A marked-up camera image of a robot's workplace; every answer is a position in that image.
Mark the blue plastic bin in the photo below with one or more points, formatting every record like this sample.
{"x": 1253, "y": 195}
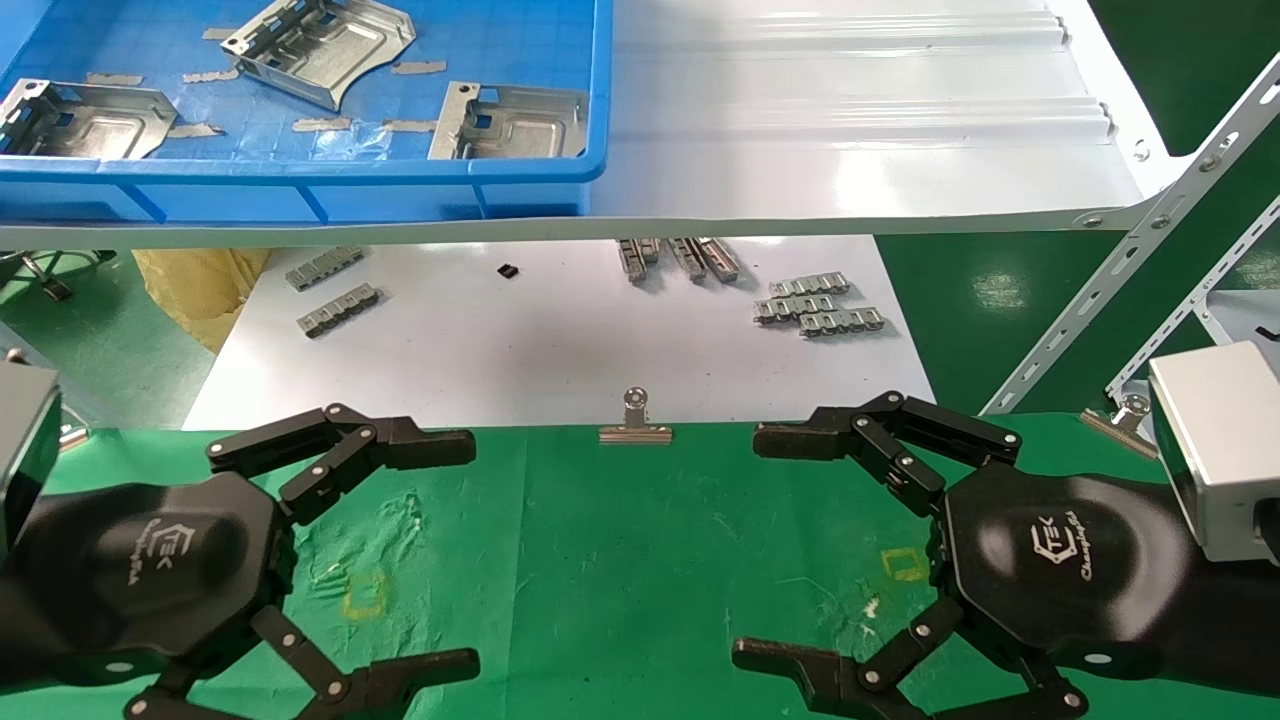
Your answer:
{"x": 300, "y": 192}

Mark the white perforated shelf beam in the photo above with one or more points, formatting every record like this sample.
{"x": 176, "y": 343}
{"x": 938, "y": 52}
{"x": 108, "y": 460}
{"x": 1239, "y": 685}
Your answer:
{"x": 1190, "y": 310}
{"x": 1130, "y": 260}

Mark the black round swivel stool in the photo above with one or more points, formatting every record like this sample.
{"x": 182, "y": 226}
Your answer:
{"x": 50, "y": 272}

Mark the stamped sheet metal bracket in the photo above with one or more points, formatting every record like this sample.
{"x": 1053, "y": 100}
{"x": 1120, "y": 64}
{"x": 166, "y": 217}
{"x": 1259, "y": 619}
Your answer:
{"x": 320, "y": 45}
{"x": 530, "y": 125}
{"x": 110, "y": 125}

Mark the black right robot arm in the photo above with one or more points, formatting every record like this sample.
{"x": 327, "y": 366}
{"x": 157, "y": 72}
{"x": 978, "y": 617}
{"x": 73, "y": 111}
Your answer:
{"x": 1245, "y": 620}

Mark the small grey metal connector strip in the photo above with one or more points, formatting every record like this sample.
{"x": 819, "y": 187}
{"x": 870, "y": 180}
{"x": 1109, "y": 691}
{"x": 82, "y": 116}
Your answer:
{"x": 842, "y": 322}
{"x": 720, "y": 258}
{"x": 635, "y": 258}
{"x": 340, "y": 310}
{"x": 795, "y": 308}
{"x": 325, "y": 268}
{"x": 810, "y": 285}
{"x": 687, "y": 258}

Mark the green cloth mat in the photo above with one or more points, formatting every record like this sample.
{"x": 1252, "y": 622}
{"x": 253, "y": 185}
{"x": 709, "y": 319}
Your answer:
{"x": 620, "y": 580}

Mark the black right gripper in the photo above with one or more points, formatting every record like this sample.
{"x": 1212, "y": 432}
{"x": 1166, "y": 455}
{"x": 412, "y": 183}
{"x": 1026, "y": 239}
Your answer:
{"x": 1060, "y": 560}

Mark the grey tape strip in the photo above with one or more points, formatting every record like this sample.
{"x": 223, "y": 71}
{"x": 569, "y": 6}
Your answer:
{"x": 218, "y": 34}
{"x": 114, "y": 79}
{"x": 322, "y": 125}
{"x": 420, "y": 68}
{"x": 410, "y": 126}
{"x": 211, "y": 76}
{"x": 196, "y": 131}

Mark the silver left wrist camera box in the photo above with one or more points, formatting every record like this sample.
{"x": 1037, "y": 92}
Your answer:
{"x": 25, "y": 450}

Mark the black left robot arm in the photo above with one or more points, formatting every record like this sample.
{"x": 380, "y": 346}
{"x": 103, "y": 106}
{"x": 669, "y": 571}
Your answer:
{"x": 12, "y": 625}

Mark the white metal shelf board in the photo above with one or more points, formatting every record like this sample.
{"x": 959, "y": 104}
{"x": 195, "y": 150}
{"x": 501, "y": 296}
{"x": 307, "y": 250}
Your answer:
{"x": 850, "y": 130}

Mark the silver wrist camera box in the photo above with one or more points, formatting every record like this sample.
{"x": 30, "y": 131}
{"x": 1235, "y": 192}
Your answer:
{"x": 1220, "y": 450}
{"x": 25, "y": 450}

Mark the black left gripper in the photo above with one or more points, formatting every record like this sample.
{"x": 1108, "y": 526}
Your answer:
{"x": 160, "y": 570}

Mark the yellow plastic bag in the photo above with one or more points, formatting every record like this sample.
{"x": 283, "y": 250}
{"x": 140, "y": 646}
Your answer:
{"x": 195, "y": 290}

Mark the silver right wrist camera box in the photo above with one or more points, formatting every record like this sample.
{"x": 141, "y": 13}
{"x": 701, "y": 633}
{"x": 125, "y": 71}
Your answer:
{"x": 1220, "y": 450}

